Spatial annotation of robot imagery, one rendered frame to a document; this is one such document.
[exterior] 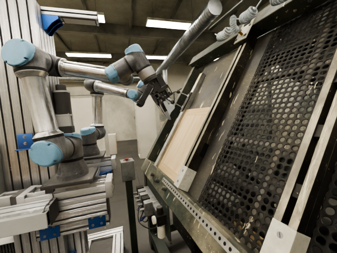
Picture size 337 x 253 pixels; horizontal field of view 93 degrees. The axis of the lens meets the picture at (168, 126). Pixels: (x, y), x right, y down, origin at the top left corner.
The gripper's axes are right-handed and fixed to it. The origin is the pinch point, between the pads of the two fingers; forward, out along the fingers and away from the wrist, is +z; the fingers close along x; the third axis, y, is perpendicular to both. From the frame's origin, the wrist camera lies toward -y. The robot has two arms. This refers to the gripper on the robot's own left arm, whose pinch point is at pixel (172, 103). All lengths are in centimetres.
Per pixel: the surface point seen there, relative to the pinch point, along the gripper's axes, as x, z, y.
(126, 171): 66, -6, 35
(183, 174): 66, 5, -37
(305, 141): 56, 5, -95
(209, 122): 34, 6, -49
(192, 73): -47.8, 9.6, -0.6
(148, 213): 90, 7, -6
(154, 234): 109, 47, 47
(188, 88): -32.2, 13.4, 5.1
